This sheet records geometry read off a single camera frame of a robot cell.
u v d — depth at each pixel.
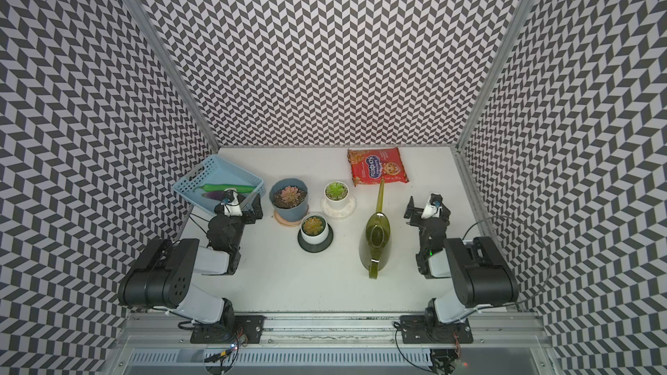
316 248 0.89
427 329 0.72
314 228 0.86
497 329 0.75
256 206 0.84
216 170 1.10
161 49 0.87
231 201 0.75
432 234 0.68
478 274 0.45
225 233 0.69
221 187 1.04
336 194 0.91
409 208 0.82
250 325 0.73
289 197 0.89
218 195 1.02
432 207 0.77
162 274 0.45
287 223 0.96
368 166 1.08
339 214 0.96
